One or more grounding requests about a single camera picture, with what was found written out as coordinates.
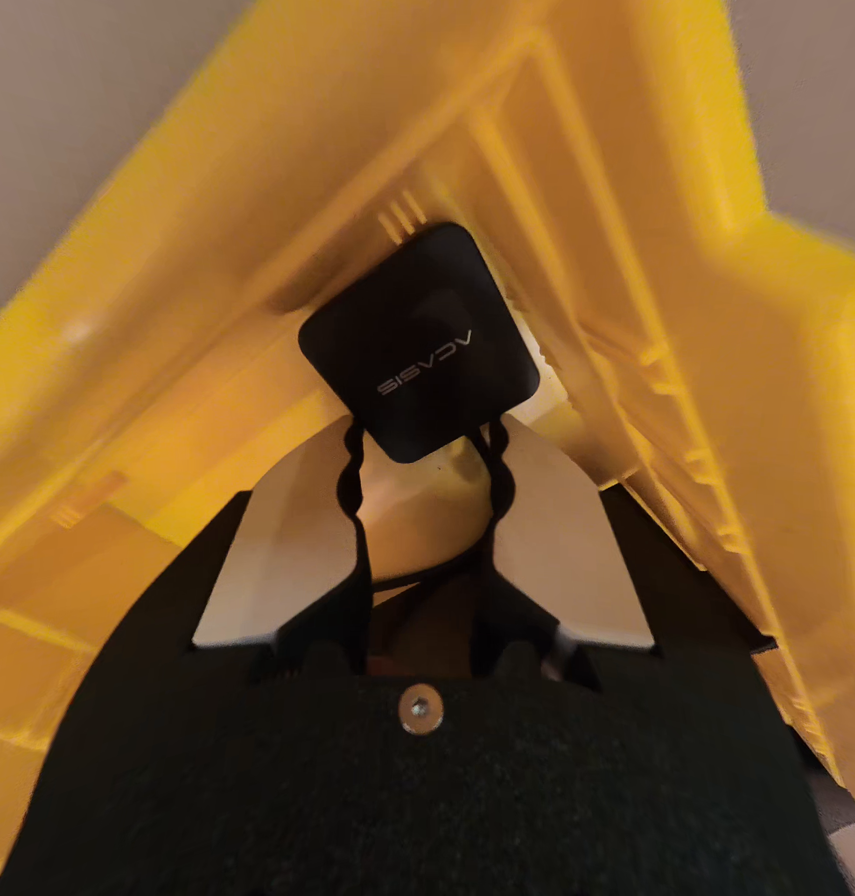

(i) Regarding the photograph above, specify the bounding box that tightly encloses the yellow plastic bin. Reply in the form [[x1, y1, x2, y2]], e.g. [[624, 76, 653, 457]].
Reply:
[[0, 0, 855, 841]]

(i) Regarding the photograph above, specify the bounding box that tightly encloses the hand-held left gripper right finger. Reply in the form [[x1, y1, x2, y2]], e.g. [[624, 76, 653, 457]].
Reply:
[[477, 418, 657, 656]]

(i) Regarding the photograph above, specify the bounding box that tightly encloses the black hdmi switch with cable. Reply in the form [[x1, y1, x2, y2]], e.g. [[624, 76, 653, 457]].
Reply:
[[298, 222, 542, 596]]

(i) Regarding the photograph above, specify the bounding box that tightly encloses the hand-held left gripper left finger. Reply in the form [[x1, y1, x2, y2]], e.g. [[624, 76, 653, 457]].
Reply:
[[193, 420, 375, 659]]

